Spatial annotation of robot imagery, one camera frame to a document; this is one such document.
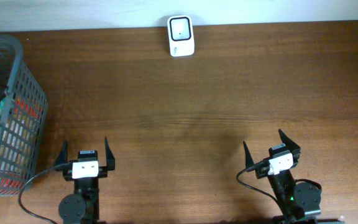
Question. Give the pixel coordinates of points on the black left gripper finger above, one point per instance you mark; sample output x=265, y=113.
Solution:
x=61, y=161
x=110, y=159

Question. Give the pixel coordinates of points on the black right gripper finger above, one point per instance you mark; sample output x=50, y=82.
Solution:
x=293, y=147
x=248, y=158

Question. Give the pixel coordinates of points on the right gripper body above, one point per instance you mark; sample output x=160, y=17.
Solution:
x=261, y=172

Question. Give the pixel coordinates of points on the red spaghetti packet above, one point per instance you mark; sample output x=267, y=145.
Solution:
x=19, y=141

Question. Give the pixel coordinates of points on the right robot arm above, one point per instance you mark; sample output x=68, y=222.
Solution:
x=297, y=199

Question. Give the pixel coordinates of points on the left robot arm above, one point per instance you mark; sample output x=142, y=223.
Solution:
x=82, y=206

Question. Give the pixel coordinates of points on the white barcode scanner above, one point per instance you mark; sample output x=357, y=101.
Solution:
x=180, y=36

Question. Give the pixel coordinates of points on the grey plastic mesh basket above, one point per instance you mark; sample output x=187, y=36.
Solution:
x=17, y=80

